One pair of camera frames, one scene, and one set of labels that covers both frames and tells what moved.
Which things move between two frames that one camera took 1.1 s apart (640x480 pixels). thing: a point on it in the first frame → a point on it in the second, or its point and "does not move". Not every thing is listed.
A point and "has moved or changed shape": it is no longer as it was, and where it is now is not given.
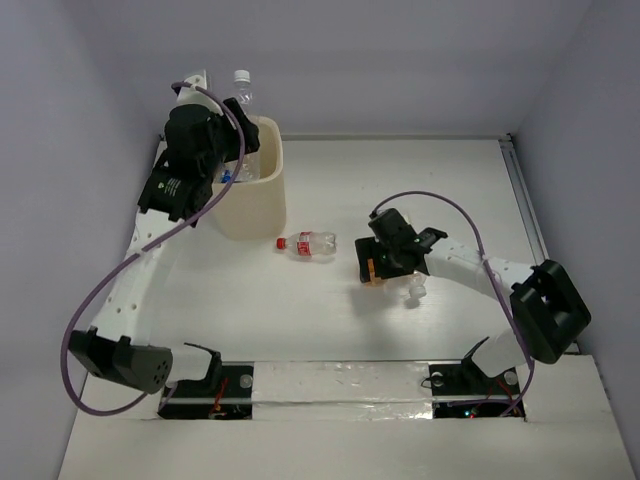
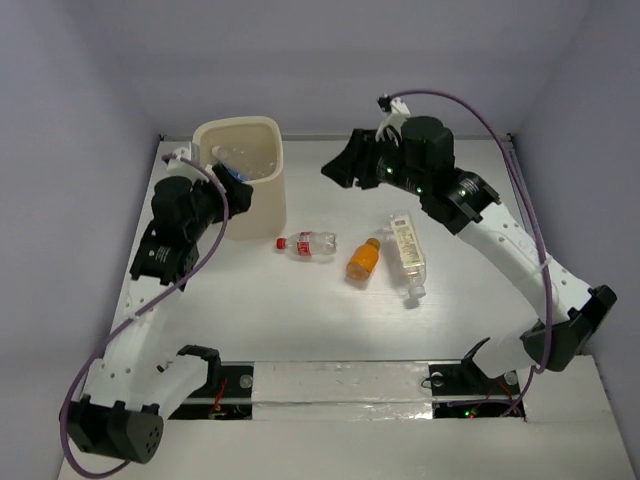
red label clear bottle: [309, 243] does not move
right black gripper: [368, 247] → [354, 160]
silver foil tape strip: [341, 390] does not move
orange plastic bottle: [373, 279] has moved or changed shape
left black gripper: [241, 132] → [228, 187]
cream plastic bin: [256, 210] does not move
